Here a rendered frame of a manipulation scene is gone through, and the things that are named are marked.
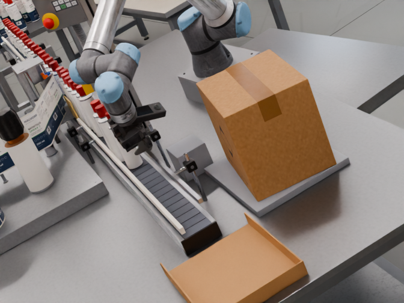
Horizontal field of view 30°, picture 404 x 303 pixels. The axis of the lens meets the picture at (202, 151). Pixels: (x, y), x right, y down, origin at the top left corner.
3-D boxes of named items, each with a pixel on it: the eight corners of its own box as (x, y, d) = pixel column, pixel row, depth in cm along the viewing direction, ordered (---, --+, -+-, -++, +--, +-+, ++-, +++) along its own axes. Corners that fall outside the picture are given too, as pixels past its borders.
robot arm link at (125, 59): (101, 44, 215) (89, 74, 210) (132, 38, 209) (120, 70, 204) (117, 61, 221) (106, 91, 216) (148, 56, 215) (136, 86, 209)
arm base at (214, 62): (187, 73, 280) (177, 50, 275) (219, 52, 284) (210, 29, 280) (208, 80, 268) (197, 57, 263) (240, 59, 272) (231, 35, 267)
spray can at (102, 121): (115, 160, 251) (89, 107, 242) (129, 153, 252) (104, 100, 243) (120, 165, 247) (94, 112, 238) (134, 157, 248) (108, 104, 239)
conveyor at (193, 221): (52, 99, 340) (48, 91, 339) (68, 90, 342) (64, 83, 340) (190, 250, 197) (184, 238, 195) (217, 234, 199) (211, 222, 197)
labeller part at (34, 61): (12, 68, 296) (11, 66, 296) (37, 55, 298) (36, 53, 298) (18, 76, 284) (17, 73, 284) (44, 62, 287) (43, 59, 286)
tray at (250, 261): (165, 275, 194) (159, 263, 192) (249, 223, 199) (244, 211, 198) (212, 334, 168) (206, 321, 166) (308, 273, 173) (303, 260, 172)
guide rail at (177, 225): (78, 123, 288) (76, 118, 287) (81, 121, 288) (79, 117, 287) (182, 234, 195) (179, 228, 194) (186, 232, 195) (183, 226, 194)
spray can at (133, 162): (126, 167, 244) (100, 113, 235) (140, 159, 245) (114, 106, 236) (131, 172, 239) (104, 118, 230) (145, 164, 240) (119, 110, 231)
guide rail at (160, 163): (89, 102, 287) (88, 99, 287) (92, 100, 287) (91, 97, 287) (199, 204, 194) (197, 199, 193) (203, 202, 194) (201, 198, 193)
